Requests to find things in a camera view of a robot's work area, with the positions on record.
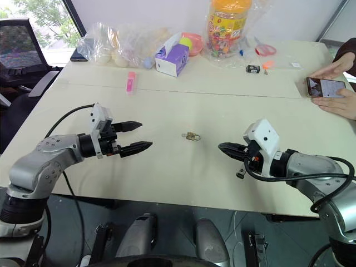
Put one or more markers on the black window frame post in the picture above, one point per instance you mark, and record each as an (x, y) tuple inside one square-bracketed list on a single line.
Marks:
[(75, 16)]

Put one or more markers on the smartphone with dark case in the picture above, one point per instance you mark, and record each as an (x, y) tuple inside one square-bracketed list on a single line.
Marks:
[(324, 87)]

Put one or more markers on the small blue clip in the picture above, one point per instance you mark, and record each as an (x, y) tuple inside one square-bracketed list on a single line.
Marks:
[(242, 52)]

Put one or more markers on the pale blue ball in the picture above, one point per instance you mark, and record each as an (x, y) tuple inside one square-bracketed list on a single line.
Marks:
[(148, 63)]

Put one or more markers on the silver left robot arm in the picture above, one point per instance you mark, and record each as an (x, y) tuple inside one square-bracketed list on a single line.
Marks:
[(41, 164)]

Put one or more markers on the small clear packet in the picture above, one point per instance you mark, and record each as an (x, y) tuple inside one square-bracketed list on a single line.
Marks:
[(296, 65)]

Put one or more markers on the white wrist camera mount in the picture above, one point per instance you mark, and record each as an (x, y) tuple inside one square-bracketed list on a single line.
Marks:
[(98, 114), (265, 136)]

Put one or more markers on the clear bag around candy jar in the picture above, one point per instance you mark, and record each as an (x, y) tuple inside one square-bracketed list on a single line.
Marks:
[(261, 16)]

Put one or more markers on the small black box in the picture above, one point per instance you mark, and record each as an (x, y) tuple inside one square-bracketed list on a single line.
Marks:
[(252, 69)]

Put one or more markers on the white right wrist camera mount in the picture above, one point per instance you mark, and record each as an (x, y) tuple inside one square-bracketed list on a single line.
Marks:
[(265, 136)]

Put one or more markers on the dark brown sleeve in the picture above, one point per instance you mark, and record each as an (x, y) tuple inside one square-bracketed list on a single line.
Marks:
[(347, 53)]

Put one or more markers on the person's right hand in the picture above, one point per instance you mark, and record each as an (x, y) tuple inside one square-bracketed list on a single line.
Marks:
[(336, 69)]

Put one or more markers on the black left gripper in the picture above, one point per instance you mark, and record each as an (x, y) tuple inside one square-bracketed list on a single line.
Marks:
[(108, 144)]

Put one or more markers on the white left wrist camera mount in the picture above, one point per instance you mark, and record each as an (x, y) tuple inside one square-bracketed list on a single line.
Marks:
[(98, 114)]

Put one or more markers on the purple and white tissue box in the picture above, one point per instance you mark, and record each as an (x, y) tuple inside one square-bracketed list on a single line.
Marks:
[(172, 58)]

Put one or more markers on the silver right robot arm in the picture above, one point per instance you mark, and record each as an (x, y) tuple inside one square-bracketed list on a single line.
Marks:
[(308, 164)]

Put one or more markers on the black mesh office chair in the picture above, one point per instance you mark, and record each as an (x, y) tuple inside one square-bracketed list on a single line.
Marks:
[(19, 55)]

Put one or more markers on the candy jar with orange lid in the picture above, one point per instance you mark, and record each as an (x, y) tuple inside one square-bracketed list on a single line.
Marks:
[(226, 25)]

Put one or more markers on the pink eraser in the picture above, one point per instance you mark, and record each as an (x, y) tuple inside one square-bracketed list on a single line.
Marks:
[(131, 83)]

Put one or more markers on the pink plastic bowl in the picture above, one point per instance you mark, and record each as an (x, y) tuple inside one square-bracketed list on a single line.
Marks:
[(196, 44)]

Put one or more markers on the person's left hand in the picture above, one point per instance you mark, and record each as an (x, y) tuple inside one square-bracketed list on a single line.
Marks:
[(338, 105)]

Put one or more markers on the clear plastic bag with items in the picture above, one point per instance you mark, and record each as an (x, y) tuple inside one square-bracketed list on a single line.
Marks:
[(116, 44)]

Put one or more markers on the black bracket under table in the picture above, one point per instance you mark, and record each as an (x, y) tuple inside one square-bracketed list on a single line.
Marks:
[(256, 247), (103, 239)]

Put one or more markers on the dark flat notebook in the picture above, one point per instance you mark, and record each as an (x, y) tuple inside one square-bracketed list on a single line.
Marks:
[(79, 55)]

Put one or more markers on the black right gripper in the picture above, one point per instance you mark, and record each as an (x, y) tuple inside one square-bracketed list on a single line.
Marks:
[(254, 164)]

